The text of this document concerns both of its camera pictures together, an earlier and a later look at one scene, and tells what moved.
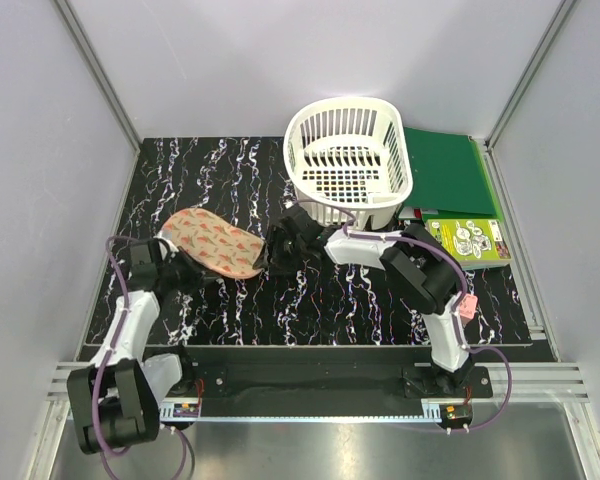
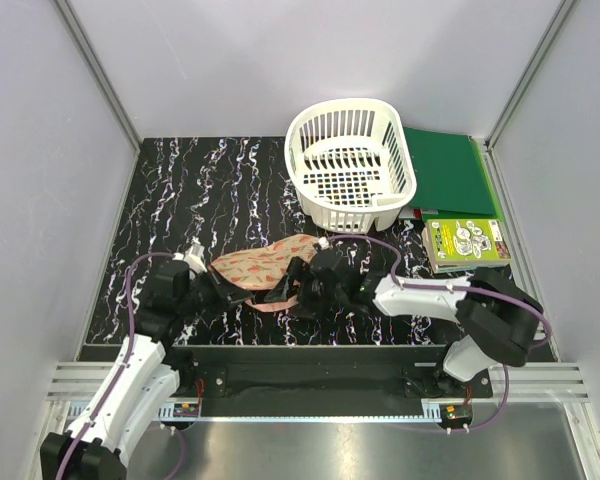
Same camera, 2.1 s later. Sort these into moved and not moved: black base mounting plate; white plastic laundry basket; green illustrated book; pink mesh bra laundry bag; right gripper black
Moved: right gripper black; pink mesh bra laundry bag
Not moved: white plastic laundry basket; green illustrated book; black base mounting plate
